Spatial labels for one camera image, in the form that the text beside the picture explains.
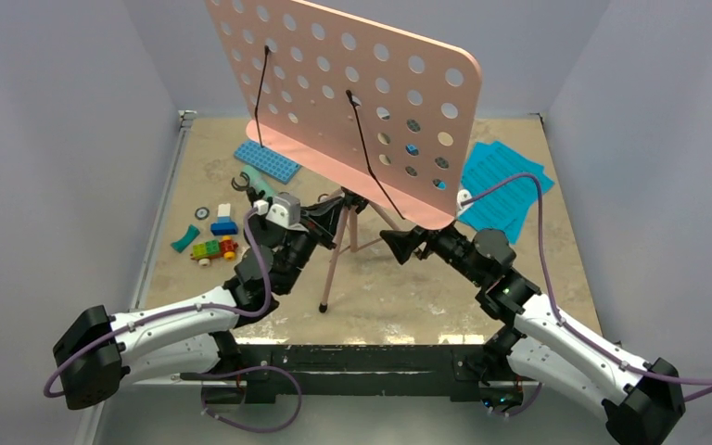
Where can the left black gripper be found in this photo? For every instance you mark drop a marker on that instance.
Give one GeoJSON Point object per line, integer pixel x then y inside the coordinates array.
{"type": "Point", "coordinates": [322, 223]}

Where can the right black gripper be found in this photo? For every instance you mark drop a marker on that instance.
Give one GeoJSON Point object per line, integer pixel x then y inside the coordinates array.
{"type": "Point", "coordinates": [404, 242]}

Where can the mint green toy microphone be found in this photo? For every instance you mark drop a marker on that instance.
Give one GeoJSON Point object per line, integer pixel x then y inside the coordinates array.
{"type": "Point", "coordinates": [257, 182]}

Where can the pink music stand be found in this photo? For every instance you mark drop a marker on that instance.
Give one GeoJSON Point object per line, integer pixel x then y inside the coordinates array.
{"type": "Point", "coordinates": [384, 113]}

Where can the blue sheet music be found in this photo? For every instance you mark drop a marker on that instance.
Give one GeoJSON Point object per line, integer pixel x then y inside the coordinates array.
{"type": "Point", "coordinates": [506, 208]}

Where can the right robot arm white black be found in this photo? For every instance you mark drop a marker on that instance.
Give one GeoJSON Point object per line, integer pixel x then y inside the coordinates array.
{"type": "Point", "coordinates": [638, 400]}

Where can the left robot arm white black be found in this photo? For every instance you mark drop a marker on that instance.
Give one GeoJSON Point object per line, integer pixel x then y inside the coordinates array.
{"type": "Point", "coordinates": [102, 351]}

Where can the blue brick baseplate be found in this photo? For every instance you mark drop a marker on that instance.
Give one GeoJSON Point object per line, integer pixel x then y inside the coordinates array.
{"type": "Point", "coordinates": [266, 161]}

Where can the blue white brick stack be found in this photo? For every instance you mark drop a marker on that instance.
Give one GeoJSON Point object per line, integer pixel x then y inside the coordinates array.
{"type": "Point", "coordinates": [224, 224]}

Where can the teal curved brick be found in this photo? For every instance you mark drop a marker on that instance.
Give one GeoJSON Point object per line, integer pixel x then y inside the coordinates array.
{"type": "Point", "coordinates": [190, 235]}

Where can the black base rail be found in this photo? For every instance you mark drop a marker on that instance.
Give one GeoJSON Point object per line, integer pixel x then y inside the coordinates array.
{"type": "Point", "coordinates": [460, 373]}

